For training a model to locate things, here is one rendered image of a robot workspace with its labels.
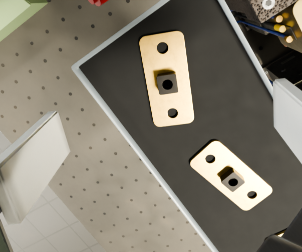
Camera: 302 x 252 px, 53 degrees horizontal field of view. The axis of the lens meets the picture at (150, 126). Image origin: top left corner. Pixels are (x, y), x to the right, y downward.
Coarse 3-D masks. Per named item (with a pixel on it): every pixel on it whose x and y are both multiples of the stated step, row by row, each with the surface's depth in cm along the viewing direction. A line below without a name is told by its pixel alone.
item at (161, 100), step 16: (176, 32) 25; (144, 48) 26; (176, 48) 26; (144, 64) 27; (160, 64) 26; (176, 64) 26; (160, 80) 26; (176, 80) 26; (160, 96) 28; (176, 96) 27; (160, 112) 28; (192, 112) 28
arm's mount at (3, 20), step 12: (0, 0) 58; (12, 0) 58; (24, 0) 59; (36, 0) 64; (0, 12) 60; (12, 12) 61; (24, 12) 64; (0, 24) 62; (12, 24) 66; (0, 36) 69
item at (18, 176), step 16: (48, 112) 19; (32, 128) 16; (48, 128) 17; (16, 144) 15; (32, 144) 15; (48, 144) 17; (64, 144) 19; (0, 160) 13; (16, 160) 14; (32, 160) 15; (48, 160) 17; (0, 176) 13; (16, 176) 14; (32, 176) 15; (48, 176) 17; (0, 192) 13; (16, 192) 14; (32, 192) 15; (16, 208) 13
